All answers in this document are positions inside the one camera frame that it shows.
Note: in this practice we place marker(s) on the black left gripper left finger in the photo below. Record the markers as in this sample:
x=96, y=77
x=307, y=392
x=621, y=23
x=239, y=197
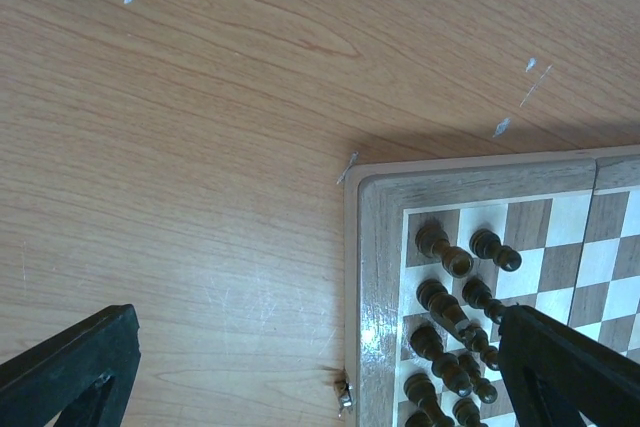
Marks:
x=82, y=376

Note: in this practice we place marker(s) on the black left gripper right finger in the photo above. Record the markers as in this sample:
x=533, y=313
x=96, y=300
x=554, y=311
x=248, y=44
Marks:
x=555, y=376

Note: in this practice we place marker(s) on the dark chess knight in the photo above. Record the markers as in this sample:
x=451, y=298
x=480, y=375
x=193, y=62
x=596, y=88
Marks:
x=444, y=308

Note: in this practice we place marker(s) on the dark chess bishop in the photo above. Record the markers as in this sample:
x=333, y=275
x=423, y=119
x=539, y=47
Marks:
x=427, y=343

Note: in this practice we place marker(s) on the dark chess queen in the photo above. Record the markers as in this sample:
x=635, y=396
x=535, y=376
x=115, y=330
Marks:
x=421, y=392

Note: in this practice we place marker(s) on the dark chess king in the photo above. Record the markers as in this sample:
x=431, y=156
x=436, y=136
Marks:
x=418, y=419

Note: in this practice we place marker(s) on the wooden chess board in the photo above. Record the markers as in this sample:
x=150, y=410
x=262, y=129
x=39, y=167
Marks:
x=572, y=216

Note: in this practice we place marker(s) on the dark chess rook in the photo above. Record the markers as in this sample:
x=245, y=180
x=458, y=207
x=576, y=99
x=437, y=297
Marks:
x=433, y=242

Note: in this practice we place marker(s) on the metal board clasp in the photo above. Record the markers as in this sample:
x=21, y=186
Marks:
x=343, y=391

